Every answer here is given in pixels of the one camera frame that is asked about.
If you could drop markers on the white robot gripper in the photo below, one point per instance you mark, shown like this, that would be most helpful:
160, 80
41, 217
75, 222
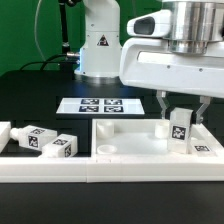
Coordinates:
147, 63

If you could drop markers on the white square table top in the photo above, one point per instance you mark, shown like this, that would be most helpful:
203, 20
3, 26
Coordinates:
144, 137

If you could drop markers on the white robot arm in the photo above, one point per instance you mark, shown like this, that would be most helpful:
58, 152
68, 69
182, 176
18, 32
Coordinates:
179, 48

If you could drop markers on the white marker tag sheet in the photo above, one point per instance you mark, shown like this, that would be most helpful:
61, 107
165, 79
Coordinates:
100, 106

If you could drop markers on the white U-shaped fence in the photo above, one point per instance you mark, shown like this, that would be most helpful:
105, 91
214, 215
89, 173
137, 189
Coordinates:
99, 168

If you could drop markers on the black camera stand pole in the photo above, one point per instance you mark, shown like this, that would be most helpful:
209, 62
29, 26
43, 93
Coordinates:
63, 17

